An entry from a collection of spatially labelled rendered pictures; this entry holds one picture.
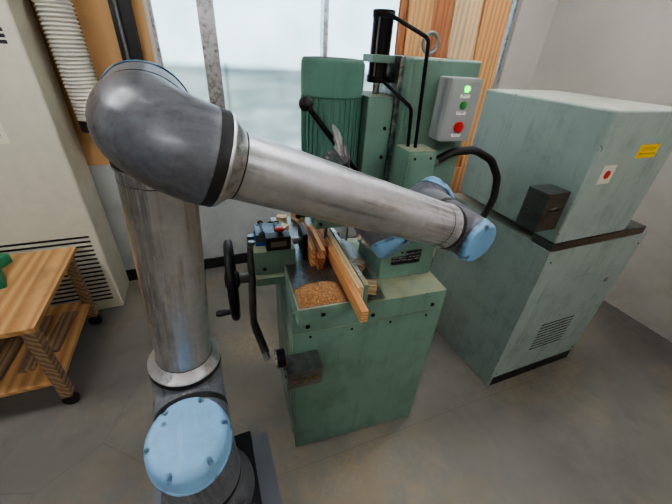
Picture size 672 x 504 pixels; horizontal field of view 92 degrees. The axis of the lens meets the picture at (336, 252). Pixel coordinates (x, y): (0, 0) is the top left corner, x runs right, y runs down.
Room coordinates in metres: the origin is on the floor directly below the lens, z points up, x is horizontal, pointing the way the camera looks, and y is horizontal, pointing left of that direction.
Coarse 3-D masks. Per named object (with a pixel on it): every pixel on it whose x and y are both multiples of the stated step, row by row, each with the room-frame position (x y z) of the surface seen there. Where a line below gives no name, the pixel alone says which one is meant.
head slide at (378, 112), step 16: (368, 96) 0.99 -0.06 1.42; (384, 96) 1.01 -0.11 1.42; (368, 112) 0.99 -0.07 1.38; (384, 112) 1.00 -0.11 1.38; (368, 128) 0.99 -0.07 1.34; (384, 128) 1.00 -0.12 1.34; (368, 144) 0.99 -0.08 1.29; (384, 144) 1.01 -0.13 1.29; (368, 160) 0.99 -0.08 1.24; (384, 160) 1.01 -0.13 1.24
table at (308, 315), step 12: (288, 216) 1.26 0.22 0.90; (300, 252) 0.98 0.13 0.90; (300, 264) 0.90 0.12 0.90; (324, 264) 0.91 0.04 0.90; (264, 276) 0.86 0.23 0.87; (276, 276) 0.87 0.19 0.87; (288, 276) 0.83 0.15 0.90; (300, 276) 0.84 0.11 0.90; (312, 276) 0.84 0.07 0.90; (324, 276) 0.85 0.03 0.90; (336, 276) 0.85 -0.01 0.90; (288, 288) 0.82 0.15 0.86; (348, 300) 0.73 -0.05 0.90; (300, 312) 0.68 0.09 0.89; (312, 312) 0.69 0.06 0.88; (324, 312) 0.70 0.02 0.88; (336, 312) 0.71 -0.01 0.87; (348, 312) 0.73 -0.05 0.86; (300, 324) 0.68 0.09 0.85
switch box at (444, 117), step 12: (444, 84) 0.98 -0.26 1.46; (456, 84) 0.95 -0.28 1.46; (468, 84) 0.97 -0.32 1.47; (480, 84) 0.98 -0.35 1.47; (444, 96) 0.97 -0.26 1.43; (456, 96) 0.96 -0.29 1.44; (444, 108) 0.96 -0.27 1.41; (456, 108) 0.96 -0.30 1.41; (468, 108) 0.97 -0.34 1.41; (432, 120) 1.00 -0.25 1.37; (444, 120) 0.95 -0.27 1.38; (456, 120) 0.96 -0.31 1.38; (468, 120) 0.98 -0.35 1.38; (432, 132) 0.99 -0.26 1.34; (444, 132) 0.95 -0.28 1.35; (468, 132) 0.98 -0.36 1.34
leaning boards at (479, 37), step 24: (408, 0) 2.55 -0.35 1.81; (432, 0) 2.59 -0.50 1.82; (456, 0) 2.68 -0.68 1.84; (480, 0) 2.79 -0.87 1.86; (504, 0) 2.83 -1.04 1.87; (432, 24) 2.63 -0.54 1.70; (456, 24) 2.69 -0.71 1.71; (480, 24) 2.77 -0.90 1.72; (504, 24) 2.84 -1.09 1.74; (408, 48) 2.52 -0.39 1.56; (432, 48) 2.64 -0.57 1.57; (456, 48) 2.69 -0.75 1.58; (480, 48) 2.76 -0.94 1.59; (480, 72) 2.77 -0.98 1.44; (480, 96) 2.79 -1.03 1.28; (456, 168) 2.55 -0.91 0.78; (456, 192) 2.56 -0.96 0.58
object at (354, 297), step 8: (328, 240) 1.01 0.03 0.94; (328, 248) 0.96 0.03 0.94; (328, 256) 0.95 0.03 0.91; (336, 256) 0.91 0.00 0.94; (336, 264) 0.86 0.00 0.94; (336, 272) 0.86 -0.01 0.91; (344, 272) 0.82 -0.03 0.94; (344, 280) 0.78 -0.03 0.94; (344, 288) 0.78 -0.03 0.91; (352, 288) 0.74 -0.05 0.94; (352, 296) 0.71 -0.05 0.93; (360, 296) 0.71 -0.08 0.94; (352, 304) 0.71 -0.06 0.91; (360, 304) 0.67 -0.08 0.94; (360, 312) 0.65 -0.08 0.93; (368, 312) 0.65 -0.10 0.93; (360, 320) 0.65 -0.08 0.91
